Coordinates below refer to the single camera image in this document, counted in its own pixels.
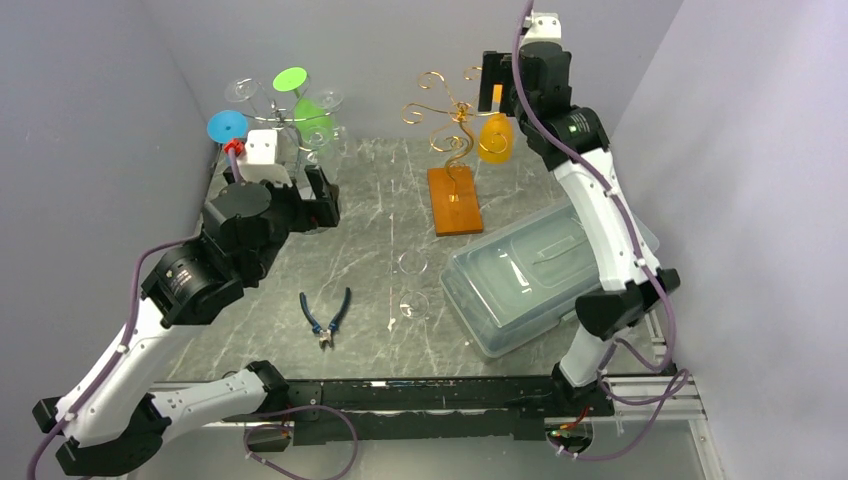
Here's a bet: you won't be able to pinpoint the orange frosted wine glass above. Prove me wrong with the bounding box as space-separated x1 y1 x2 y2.
477 84 514 165

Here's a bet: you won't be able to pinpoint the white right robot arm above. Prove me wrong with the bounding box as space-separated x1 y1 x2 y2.
478 41 680 415

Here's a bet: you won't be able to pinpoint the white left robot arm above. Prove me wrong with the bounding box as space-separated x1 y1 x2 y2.
33 166 340 477

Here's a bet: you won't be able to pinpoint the blue wine glass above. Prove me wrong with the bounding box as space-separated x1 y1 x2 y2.
206 110 249 145

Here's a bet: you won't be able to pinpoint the green wine glass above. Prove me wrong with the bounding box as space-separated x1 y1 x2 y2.
272 66 332 151

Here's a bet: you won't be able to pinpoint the clear plastic storage box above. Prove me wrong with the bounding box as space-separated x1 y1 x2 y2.
440 200 600 359

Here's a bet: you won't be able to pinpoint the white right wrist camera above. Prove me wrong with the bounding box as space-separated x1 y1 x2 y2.
519 10 562 47

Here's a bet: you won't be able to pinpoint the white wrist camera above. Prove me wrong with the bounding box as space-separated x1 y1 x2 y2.
223 129 294 187
519 10 562 47

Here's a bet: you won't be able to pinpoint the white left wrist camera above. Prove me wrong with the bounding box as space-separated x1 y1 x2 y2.
223 129 294 187

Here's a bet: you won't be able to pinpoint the chrome wire glass rack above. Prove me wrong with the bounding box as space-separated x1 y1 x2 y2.
226 78 344 200

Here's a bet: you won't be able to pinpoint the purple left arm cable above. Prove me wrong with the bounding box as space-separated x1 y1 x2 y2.
26 148 359 480

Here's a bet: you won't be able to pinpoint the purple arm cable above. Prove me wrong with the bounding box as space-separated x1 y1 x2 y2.
510 0 694 463
26 148 359 480

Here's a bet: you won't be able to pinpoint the gold wire glass rack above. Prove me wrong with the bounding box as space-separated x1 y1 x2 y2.
401 71 494 237

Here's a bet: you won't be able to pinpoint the blue handled pliers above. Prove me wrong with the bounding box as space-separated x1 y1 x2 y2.
298 286 353 350

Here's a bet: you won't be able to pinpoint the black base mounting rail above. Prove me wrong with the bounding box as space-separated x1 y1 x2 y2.
236 375 614 446

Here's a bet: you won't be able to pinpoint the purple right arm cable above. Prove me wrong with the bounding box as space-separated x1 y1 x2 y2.
510 0 694 463

